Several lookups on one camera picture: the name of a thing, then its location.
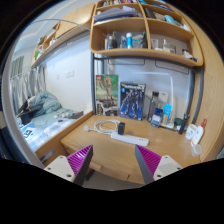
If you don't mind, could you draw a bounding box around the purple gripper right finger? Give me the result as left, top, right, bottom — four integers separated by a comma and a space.
134, 144, 184, 185

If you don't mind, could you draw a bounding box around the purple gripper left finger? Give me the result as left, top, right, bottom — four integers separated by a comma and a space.
43, 144, 94, 187

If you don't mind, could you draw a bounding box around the black charger plug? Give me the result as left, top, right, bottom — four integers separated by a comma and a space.
118, 122, 125, 135

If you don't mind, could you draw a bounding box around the white desk lamp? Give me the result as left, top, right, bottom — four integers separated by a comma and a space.
139, 72, 175, 130

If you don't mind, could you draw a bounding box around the wooden desk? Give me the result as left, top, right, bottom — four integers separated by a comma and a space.
36, 112, 211, 184

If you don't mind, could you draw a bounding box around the white power strip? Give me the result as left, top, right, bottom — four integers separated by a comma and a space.
111, 132, 149, 146

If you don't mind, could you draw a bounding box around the small blue box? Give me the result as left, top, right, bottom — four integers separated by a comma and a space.
151, 108, 163, 128

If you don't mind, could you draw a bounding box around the clear plastic cup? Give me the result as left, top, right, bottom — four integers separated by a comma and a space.
191, 144, 202, 157

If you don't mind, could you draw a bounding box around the bed with light bedding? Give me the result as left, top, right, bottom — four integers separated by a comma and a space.
17, 108, 83, 151

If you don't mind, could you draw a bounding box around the white cup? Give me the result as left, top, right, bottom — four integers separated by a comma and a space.
185, 124, 197, 140

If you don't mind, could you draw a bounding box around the black handheld device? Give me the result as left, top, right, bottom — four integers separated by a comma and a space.
179, 113, 190, 134

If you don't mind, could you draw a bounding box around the white glue bottle red cap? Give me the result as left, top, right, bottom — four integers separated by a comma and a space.
191, 119, 207, 146

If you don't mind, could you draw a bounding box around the dark glass bottle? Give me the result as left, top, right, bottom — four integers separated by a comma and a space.
147, 91, 159, 121

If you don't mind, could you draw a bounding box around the blue robot model box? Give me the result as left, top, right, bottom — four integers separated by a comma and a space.
120, 82, 146, 121

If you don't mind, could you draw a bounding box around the blue-grey blanket pile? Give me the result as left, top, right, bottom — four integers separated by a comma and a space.
29, 92, 61, 117

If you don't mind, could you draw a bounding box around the green Lego box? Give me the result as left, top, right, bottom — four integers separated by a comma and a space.
96, 75, 119, 116

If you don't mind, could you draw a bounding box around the grey curtain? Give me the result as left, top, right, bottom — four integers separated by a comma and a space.
10, 56, 46, 113

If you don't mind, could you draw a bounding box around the blue white bottle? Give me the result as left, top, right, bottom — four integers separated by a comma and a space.
126, 33, 132, 49

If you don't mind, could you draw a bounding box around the upper wooden bunk cabinet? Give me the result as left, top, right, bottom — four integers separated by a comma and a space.
31, 3, 95, 67

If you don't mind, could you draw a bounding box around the wooden wall shelf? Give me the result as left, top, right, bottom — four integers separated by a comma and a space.
90, 0, 204, 67

